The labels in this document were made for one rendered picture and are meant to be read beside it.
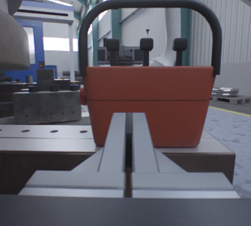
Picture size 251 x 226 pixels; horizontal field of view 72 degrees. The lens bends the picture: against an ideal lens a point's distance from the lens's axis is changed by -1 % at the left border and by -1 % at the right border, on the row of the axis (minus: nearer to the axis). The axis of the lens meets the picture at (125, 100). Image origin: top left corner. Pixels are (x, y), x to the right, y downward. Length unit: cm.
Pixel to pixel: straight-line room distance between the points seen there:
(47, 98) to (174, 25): 95
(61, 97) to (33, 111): 21
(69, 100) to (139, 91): 110
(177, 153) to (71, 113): 113
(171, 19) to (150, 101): 50
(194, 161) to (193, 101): 9
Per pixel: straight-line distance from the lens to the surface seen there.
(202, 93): 27
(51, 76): 144
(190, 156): 29
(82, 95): 31
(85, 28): 26
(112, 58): 30
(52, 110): 134
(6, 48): 108
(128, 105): 26
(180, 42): 31
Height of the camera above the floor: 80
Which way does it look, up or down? 9 degrees down
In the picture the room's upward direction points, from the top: straight up
